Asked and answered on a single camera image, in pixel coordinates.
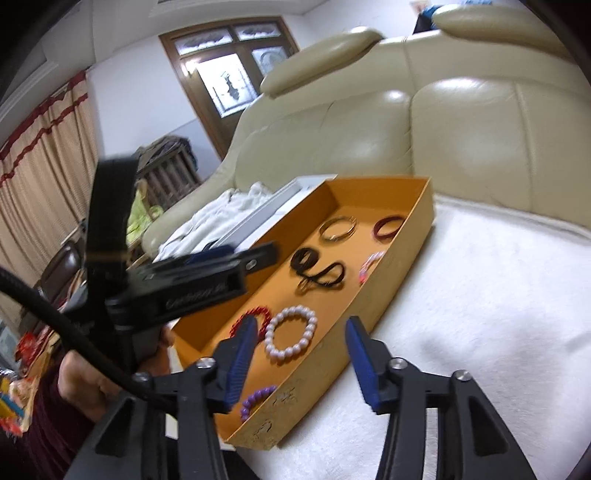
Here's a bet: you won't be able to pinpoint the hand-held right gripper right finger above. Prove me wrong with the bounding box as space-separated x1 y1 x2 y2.
345 316 539 480

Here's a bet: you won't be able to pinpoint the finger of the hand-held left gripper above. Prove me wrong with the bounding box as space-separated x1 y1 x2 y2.
148 241 281 280
185 244 237 266

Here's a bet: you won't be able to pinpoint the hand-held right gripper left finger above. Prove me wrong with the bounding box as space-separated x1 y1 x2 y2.
62 315 259 480

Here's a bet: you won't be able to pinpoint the white bead bracelet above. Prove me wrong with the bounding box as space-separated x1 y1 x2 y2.
264 305 318 363

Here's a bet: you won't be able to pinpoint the purple bead bracelet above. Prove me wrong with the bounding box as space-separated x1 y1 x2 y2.
239 385 278 423

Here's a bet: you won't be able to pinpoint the dark cord bracelet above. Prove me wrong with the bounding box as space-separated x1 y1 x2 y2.
290 247 346 295

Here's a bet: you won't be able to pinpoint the red bead bracelet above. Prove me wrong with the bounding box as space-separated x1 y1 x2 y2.
229 305 271 344

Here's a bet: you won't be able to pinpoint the orange cardboard box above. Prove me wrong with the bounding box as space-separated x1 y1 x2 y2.
171 174 435 450

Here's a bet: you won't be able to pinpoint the gold bangle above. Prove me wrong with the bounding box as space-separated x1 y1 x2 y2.
320 216 358 241

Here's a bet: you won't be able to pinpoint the pink bead bracelet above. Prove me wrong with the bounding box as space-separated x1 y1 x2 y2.
359 250 386 286

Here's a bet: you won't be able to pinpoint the person's left forearm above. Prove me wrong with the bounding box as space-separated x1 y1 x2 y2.
18 369 105 480

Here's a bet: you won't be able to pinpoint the person's left hand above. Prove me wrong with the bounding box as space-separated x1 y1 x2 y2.
58 351 132 421

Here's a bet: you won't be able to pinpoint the crumpled white blanket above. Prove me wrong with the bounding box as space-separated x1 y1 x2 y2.
157 182 278 259

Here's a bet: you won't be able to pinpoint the white box lid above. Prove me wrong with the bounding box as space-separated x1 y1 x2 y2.
203 173 340 252

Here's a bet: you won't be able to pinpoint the green cloth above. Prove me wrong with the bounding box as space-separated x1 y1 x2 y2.
127 189 162 241

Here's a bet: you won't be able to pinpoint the wooden crate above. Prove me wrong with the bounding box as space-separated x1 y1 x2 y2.
136 135 201 206

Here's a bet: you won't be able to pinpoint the dark brown chair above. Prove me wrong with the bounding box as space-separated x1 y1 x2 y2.
34 240 86 305

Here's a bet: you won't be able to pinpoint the dark red bangle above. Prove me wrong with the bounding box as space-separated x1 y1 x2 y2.
373 216 406 243

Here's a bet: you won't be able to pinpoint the wooden stained glass door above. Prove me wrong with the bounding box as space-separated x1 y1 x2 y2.
159 16 301 160

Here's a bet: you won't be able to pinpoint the white towel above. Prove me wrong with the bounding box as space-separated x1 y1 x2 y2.
226 191 591 480

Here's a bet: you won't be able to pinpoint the beige curtain with red trim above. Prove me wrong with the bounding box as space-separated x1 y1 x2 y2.
0 69 100 324

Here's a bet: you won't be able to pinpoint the colourful packets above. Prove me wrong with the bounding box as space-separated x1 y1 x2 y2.
0 332 42 439

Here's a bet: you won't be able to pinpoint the cream leather sofa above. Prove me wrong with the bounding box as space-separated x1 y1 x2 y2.
141 2 591 259

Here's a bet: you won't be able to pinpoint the dark clothing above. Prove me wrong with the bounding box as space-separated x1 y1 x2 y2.
413 4 444 33

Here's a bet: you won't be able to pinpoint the black cable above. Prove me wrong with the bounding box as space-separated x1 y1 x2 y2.
0 265 160 402

